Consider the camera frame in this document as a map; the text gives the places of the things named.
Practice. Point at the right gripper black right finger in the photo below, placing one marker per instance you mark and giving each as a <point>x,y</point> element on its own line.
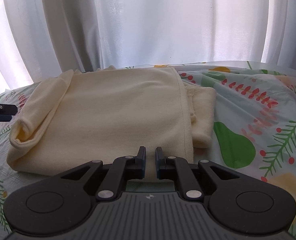
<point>164,166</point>

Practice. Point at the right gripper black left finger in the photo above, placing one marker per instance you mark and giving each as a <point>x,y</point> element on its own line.
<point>137,165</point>

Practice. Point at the cream knit sweater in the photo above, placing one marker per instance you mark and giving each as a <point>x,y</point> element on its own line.
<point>78,117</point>

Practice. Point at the white sheer curtain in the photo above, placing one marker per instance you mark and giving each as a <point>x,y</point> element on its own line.
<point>43,38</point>

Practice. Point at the floral fruit print bedsheet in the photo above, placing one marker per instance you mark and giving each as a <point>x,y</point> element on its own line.
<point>254,126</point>

